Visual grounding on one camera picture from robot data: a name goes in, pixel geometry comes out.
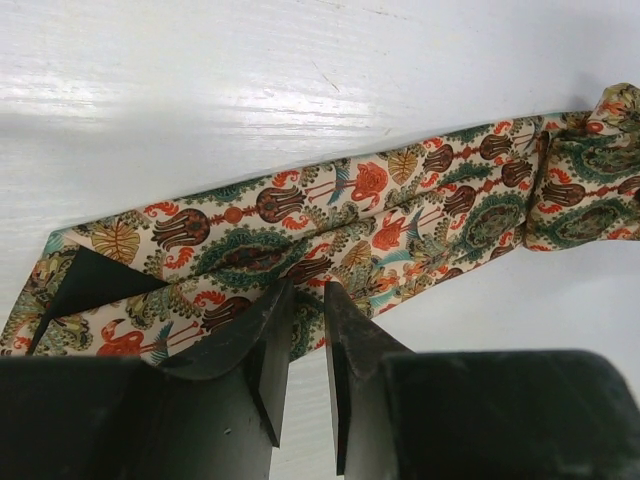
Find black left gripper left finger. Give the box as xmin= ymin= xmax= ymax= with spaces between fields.
xmin=1 ymin=280 xmax=295 ymax=479

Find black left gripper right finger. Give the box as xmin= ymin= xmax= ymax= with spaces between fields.
xmin=324 ymin=282 xmax=639 ymax=479

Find paisley flamingo patterned tie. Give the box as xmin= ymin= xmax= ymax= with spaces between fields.
xmin=1 ymin=83 xmax=639 ymax=364

